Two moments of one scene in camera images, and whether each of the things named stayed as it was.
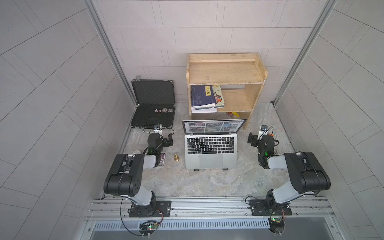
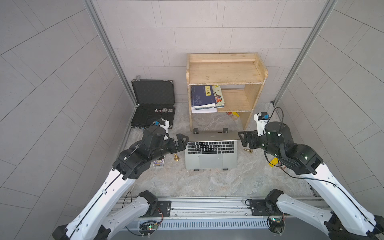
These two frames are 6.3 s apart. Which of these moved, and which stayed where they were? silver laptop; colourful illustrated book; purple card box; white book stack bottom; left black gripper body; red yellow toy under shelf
Moved: left black gripper body; silver laptop
Stayed: colourful illustrated book; purple card box; red yellow toy under shelf; white book stack bottom
